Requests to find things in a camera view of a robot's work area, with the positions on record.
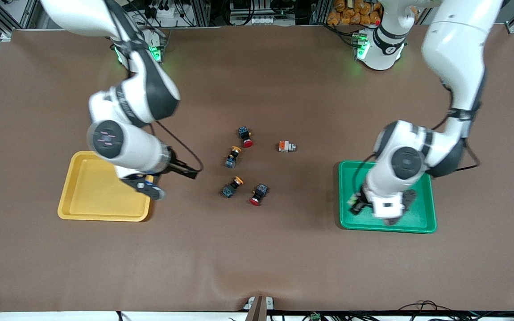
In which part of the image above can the yellow push button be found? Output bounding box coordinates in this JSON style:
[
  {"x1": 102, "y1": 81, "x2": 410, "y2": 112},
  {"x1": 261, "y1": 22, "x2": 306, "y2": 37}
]
[
  {"x1": 221, "y1": 176, "x2": 245, "y2": 198},
  {"x1": 225, "y1": 146, "x2": 242, "y2": 169}
]

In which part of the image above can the green plastic tray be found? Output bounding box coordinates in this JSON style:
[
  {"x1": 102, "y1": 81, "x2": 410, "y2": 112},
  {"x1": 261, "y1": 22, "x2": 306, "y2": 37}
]
[{"x1": 338, "y1": 160, "x2": 437, "y2": 234}]

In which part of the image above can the red push button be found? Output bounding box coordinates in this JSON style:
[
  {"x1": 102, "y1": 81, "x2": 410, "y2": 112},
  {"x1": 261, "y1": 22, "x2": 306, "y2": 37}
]
[
  {"x1": 238, "y1": 127, "x2": 254, "y2": 148},
  {"x1": 249, "y1": 183, "x2": 269, "y2": 206}
]

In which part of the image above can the yellow plastic tray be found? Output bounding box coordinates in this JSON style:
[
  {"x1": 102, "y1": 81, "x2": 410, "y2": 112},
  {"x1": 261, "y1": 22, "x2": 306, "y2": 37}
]
[{"x1": 58, "y1": 151, "x2": 153, "y2": 222}]

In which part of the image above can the brown table mat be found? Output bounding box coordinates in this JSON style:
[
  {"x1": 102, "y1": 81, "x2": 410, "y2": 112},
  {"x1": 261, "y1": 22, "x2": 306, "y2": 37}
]
[{"x1": 0, "y1": 25, "x2": 514, "y2": 313}]

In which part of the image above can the white power strip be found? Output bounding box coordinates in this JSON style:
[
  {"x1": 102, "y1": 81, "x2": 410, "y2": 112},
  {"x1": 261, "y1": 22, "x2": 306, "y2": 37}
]
[{"x1": 152, "y1": 5, "x2": 182, "y2": 21}]

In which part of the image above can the pile of orange items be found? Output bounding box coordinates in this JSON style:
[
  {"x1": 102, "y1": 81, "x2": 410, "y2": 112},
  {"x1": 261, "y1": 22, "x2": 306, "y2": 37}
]
[{"x1": 327, "y1": 0, "x2": 381, "y2": 25}]

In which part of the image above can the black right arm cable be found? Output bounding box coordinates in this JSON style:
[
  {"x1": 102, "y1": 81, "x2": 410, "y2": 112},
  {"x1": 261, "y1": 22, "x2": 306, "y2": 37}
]
[{"x1": 150, "y1": 120, "x2": 204, "y2": 174}]

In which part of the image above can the black cable bundle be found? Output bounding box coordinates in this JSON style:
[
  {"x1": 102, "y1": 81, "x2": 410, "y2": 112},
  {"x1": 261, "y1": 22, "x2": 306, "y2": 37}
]
[{"x1": 395, "y1": 301, "x2": 514, "y2": 321}]

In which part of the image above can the aluminium frame post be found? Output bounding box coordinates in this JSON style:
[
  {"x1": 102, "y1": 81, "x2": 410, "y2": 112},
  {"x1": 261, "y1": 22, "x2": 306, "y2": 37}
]
[
  {"x1": 311, "y1": 0, "x2": 331, "y2": 25},
  {"x1": 188, "y1": 0, "x2": 213, "y2": 27}
]

